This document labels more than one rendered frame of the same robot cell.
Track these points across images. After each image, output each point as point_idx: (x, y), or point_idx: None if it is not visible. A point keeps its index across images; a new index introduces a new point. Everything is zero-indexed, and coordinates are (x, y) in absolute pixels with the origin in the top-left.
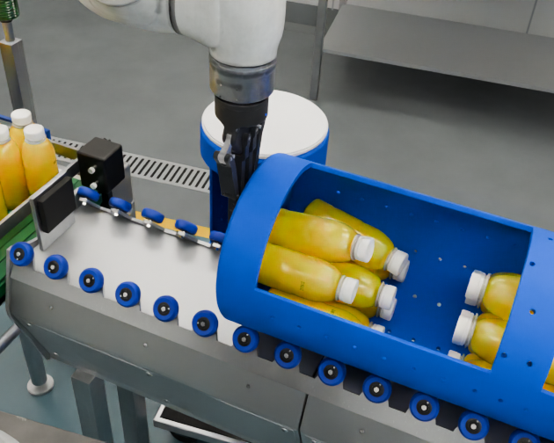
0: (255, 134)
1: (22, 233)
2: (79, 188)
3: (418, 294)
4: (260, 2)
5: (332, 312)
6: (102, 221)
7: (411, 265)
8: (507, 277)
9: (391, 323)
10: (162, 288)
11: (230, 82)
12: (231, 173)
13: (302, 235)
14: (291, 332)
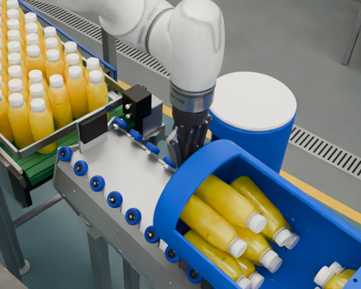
0: (198, 128)
1: (76, 136)
2: (114, 117)
3: (301, 260)
4: (197, 54)
5: (223, 259)
6: (124, 142)
7: (302, 239)
8: (345, 279)
9: (275, 274)
10: (140, 200)
11: (177, 97)
12: (174, 151)
13: (219, 200)
14: (191, 264)
